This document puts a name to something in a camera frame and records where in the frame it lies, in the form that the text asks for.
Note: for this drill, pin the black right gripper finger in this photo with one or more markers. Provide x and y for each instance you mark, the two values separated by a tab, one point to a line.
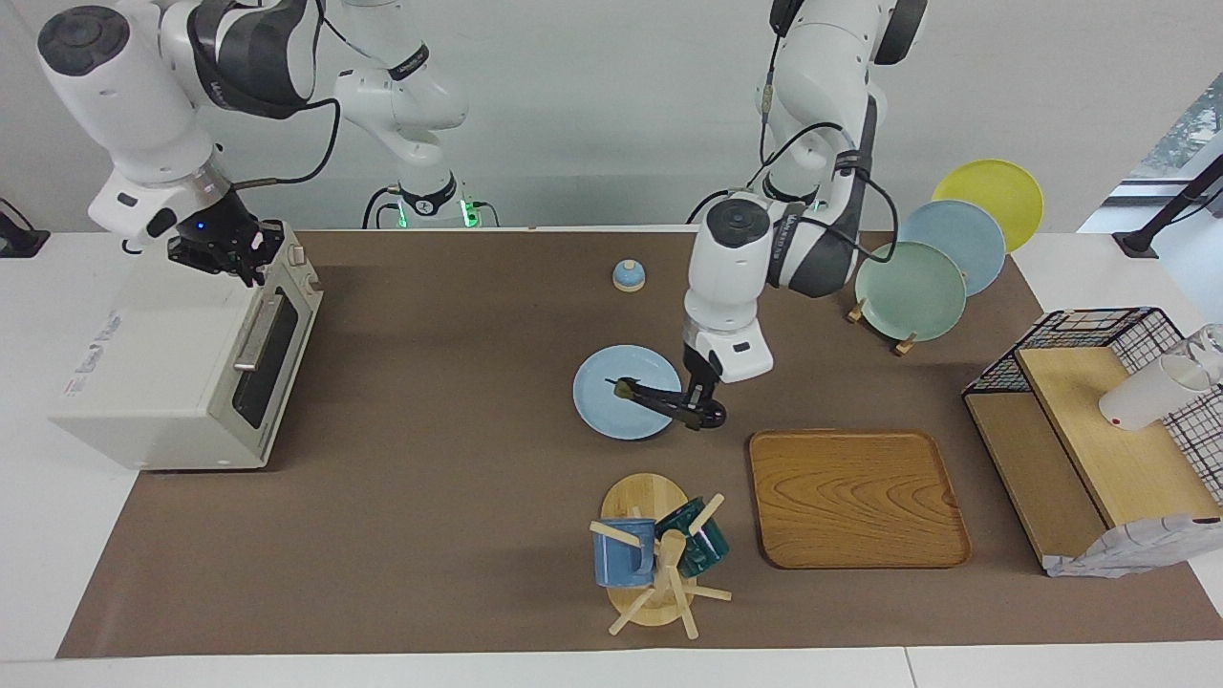
274	239
254	271

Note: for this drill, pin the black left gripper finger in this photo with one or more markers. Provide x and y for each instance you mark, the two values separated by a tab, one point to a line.
689	401
707	397

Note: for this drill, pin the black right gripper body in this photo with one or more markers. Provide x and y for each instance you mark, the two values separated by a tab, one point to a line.
215	244

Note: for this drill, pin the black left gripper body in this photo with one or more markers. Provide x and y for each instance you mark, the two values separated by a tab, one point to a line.
697	371

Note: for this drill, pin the dark purple eggplant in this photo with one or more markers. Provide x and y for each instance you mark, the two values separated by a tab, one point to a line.
659	399

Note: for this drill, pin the glass oven door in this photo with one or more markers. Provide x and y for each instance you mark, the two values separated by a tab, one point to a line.
298	325

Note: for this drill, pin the light blue plate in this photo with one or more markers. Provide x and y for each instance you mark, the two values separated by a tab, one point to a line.
955	229
611	416

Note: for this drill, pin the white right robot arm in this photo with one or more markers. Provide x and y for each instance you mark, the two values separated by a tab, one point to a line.
124	96

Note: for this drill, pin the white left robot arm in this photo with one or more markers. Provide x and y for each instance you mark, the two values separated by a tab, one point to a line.
736	268

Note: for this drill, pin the white toaster oven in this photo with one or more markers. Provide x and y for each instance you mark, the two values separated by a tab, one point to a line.
143	382

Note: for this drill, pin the wooden mug tree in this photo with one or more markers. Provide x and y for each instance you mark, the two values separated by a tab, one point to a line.
650	497

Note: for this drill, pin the small blue lid wooden knob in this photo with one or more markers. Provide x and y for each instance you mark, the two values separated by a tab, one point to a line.
629	277

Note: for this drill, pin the dark green mug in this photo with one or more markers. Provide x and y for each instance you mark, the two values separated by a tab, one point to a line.
702	545

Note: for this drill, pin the blue mug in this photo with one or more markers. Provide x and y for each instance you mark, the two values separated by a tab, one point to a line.
621	564

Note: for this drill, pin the rectangular wooden tray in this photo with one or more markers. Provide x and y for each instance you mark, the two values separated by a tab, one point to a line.
855	497

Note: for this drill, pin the black stand base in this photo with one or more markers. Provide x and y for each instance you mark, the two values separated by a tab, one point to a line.
19	239

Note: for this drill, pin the wooden plate rack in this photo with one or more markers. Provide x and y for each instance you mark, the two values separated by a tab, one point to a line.
906	344

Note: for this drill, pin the pale green plate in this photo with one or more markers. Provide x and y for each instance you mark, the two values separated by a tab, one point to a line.
908	291

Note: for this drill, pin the brown table mat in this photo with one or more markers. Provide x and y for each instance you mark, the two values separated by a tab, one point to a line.
430	535

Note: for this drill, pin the yellow plate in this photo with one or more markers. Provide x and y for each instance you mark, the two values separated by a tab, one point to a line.
994	186

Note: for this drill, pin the white cup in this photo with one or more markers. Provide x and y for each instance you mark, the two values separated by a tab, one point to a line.
1147	397

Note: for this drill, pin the grey marble pattern cloth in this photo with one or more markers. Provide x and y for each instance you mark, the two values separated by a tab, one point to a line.
1137	549

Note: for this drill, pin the black metal stand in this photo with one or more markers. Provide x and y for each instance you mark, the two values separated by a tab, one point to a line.
1142	241

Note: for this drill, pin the clear glass cup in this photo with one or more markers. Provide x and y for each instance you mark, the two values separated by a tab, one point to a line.
1212	344

